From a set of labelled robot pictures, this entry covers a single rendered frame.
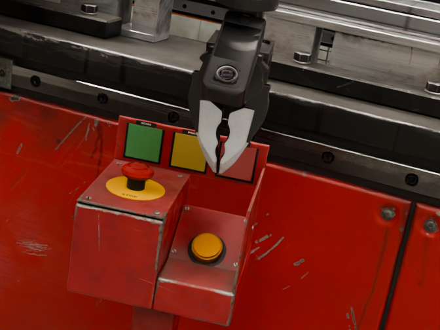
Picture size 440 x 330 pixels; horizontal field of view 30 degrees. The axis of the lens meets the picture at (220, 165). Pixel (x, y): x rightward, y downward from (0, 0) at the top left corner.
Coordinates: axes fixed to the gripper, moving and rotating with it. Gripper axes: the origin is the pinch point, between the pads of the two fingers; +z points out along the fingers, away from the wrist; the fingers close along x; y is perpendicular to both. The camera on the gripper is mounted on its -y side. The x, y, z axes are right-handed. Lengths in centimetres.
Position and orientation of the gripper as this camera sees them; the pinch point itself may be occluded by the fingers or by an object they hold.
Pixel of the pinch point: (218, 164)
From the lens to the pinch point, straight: 95.2
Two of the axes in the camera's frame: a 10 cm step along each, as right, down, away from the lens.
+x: -9.7, -2.0, 1.0
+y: 1.7, -3.9, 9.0
